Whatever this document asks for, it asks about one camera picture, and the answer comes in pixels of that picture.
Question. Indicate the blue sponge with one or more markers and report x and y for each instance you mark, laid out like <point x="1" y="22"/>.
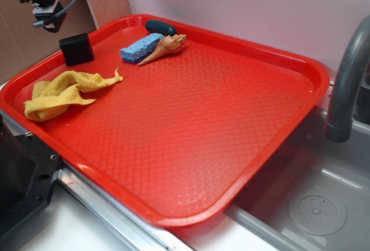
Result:
<point x="142" y="48"/>

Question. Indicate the grey sink basin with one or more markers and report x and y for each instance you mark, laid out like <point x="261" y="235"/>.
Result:
<point x="312" y="194"/>

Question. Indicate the tan conch seashell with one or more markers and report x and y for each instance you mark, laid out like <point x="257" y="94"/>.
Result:
<point x="168" y="45"/>

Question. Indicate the red plastic tray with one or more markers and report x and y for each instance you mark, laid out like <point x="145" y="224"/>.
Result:
<point x="179" y="137"/>

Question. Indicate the black box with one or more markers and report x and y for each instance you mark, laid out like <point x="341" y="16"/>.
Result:
<point x="76" y="49"/>

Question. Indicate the grey sink faucet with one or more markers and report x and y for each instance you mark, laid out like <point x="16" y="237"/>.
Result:
<point x="350" y="94"/>

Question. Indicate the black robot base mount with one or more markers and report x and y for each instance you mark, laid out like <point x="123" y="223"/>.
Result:
<point x="28" y="171"/>

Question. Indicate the yellow cloth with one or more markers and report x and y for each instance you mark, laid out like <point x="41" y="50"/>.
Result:
<point x="53" y="98"/>

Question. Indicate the dark green oval soap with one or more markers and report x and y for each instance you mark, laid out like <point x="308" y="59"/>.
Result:
<point x="157" y="26"/>

